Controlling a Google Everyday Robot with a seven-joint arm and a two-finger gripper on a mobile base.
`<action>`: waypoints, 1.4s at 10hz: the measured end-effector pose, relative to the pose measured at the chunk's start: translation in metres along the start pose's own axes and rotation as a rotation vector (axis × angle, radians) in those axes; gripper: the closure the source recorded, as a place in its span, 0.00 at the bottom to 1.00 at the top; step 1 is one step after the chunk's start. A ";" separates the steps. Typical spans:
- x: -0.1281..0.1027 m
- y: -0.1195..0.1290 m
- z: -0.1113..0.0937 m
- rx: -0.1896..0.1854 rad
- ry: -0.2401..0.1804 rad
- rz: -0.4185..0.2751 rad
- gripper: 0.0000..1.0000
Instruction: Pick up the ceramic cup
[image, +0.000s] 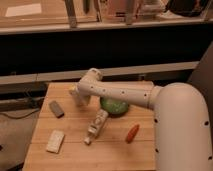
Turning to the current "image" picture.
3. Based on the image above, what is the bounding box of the grey metal leg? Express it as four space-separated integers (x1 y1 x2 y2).
125 0 135 25
65 0 77 28

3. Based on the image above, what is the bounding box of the wooden table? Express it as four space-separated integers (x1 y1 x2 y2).
23 83 155 171

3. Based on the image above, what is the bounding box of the orange carrot toy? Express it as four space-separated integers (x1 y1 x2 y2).
125 124 140 143

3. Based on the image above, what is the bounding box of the grey metal leg left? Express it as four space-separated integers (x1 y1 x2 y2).
65 0 77 28

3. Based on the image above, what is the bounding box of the grey rectangular block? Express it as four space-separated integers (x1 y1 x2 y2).
49 101 64 118

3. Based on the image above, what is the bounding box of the grey metal leg right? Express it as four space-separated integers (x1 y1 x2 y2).
125 0 135 25

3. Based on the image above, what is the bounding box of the black cable on floor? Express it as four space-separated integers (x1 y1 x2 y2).
0 97 42 120

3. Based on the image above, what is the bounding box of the white paper sheet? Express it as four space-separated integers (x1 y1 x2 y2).
5 3 42 17

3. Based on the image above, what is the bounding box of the black object top right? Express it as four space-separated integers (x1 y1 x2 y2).
166 0 209 17

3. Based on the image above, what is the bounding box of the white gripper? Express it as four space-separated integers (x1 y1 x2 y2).
69 85 90 106

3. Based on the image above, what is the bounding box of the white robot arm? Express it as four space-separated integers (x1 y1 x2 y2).
70 68 213 171

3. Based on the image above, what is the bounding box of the white rectangular block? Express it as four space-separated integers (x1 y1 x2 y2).
46 130 65 153

